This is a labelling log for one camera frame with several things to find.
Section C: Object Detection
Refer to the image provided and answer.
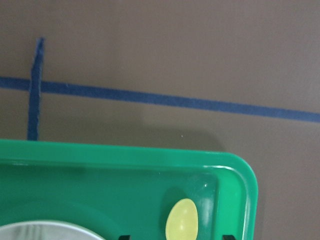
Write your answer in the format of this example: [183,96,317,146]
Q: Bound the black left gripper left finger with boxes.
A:
[119,235,130,240]

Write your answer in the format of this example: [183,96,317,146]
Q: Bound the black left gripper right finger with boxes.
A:
[222,234,235,240]

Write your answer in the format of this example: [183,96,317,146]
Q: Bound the yellow plastic spoon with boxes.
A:
[165,198,199,240]

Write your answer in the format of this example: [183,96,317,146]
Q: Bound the green plastic tray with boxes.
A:
[0,139,258,240]

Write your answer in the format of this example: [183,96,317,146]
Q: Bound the white round plate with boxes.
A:
[0,220,103,240]

